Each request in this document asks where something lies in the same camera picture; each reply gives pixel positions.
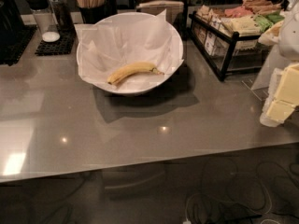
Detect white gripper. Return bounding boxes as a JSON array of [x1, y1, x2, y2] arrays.
[[260, 0, 299, 127]]

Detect yellow banana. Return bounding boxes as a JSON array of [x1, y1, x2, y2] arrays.
[[107, 62, 163, 85]]

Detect white bowl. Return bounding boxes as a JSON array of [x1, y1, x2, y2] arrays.
[[76, 11, 185, 96]]

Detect black condiment rack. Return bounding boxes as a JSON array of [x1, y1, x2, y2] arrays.
[[188, 12, 270, 81]]

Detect green tea packets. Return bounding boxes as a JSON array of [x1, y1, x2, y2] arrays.
[[254, 12, 284, 33]]

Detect brown sugar packets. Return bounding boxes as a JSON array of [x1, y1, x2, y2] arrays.
[[242, 0, 281, 15]]

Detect pink sweetener packets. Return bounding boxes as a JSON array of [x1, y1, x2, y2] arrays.
[[224, 6, 252, 18]]

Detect brown paper bag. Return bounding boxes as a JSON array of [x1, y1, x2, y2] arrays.
[[135, 0, 184, 24]]

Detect white paper liner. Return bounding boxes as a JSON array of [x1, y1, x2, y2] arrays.
[[74, 9, 184, 91]]

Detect cup of wooden stirrers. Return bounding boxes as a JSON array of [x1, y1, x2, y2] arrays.
[[76, 0, 105, 24]]

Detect black rubber mat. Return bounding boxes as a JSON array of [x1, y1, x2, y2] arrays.
[[35, 30, 76, 56]]

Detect dark pepper shaker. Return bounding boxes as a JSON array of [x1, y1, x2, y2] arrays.
[[49, 0, 74, 31]]

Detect glass sugar shaker black lid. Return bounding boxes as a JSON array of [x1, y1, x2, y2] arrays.
[[25, 0, 60, 43]]

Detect large black mat left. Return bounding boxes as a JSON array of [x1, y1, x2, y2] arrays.
[[0, 25, 36, 66]]

